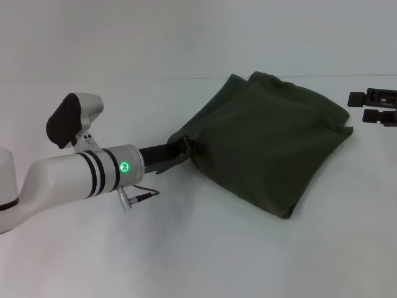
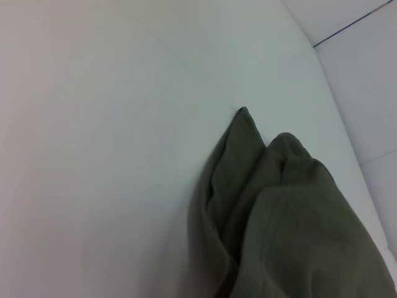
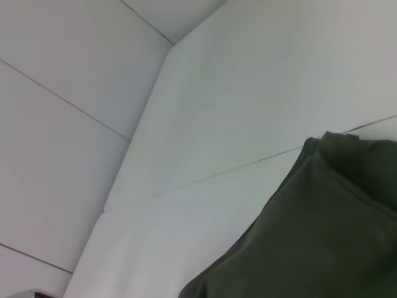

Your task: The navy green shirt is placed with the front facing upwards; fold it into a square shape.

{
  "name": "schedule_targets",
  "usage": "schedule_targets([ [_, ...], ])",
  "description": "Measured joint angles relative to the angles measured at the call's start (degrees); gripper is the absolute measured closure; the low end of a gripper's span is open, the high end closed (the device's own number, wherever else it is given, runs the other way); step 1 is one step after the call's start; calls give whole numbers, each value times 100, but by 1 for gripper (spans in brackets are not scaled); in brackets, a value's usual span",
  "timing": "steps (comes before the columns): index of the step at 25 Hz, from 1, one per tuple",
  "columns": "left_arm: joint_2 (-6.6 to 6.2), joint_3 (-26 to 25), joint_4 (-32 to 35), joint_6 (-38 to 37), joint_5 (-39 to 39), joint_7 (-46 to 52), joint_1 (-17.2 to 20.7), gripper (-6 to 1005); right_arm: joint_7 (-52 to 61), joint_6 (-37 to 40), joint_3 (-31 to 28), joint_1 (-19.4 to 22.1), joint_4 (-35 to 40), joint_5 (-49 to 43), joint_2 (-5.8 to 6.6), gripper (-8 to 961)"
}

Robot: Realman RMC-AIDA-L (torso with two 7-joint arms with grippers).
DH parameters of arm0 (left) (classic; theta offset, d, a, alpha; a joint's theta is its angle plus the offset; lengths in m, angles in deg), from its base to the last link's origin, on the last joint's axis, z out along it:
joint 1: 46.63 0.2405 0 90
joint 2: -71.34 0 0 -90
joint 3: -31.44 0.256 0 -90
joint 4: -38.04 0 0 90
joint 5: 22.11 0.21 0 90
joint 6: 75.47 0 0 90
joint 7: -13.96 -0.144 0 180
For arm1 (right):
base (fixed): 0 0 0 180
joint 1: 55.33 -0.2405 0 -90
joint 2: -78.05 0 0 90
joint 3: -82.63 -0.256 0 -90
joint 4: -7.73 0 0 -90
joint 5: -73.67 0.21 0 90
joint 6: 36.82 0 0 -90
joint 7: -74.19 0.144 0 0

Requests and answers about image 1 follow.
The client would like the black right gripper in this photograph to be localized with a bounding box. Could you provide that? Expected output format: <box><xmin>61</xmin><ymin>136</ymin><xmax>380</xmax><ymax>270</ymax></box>
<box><xmin>347</xmin><ymin>88</ymin><xmax>397</xmax><ymax>128</ymax></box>

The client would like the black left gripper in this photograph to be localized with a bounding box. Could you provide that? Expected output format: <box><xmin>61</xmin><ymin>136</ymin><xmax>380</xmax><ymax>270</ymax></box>
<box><xmin>138</xmin><ymin>136</ymin><xmax>199</xmax><ymax>175</ymax></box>

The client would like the dark green FREE t-shirt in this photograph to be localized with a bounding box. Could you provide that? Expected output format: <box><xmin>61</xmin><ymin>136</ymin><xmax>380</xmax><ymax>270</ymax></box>
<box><xmin>166</xmin><ymin>71</ymin><xmax>354</xmax><ymax>220</ymax></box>

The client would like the black cable with silver plug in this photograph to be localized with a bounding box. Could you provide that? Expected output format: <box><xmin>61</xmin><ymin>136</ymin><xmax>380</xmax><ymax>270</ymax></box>
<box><xmin>116</xmin><ymin>184</ymin><xmax>160</xmax><ymax>212</ymax></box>

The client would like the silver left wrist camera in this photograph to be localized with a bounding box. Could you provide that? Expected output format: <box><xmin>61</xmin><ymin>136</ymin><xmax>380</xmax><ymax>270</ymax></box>
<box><xmin>45</xmin><ymin>93</ymin><xmax>104</xmax><ymax>154</ymax></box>

